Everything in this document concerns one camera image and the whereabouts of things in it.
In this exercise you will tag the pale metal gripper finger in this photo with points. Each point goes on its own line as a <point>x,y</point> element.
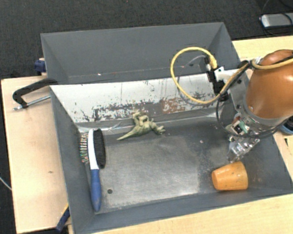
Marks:
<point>248,146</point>
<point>234,152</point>

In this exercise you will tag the black cylinder on white bracket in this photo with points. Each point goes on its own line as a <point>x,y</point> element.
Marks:
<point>217,78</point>

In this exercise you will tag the green toy dinosaur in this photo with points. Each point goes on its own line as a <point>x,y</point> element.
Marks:
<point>141,129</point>

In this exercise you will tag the orange cup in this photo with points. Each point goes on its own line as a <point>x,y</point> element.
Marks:
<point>230,177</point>

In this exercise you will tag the grey metal bin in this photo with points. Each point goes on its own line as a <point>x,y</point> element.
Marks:
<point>152,163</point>

